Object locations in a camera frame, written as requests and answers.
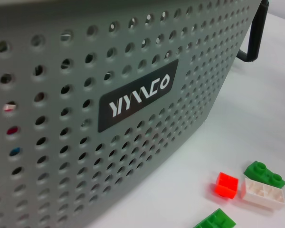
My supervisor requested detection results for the green toy brick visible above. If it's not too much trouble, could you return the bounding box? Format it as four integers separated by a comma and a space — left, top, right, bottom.
191, 208, 237, 228
243, 161, 285, 189

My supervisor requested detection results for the blue toy brick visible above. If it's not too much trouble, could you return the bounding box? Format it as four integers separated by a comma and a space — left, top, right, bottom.
9, 147, 22, 157

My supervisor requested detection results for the small red toy brick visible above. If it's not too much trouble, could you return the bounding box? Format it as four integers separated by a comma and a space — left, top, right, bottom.
214, 171, 239, 200

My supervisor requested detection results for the grey perforated storage bin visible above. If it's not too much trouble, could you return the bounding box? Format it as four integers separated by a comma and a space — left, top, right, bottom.
0, 0, 262, 228

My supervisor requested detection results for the glass pitcher black handle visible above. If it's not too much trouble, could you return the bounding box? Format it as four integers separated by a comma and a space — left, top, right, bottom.
237, 0, 269, 63

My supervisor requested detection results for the white toy brick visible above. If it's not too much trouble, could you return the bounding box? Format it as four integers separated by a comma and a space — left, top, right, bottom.
4, 102, 17, 113
241, 178, 285, 211

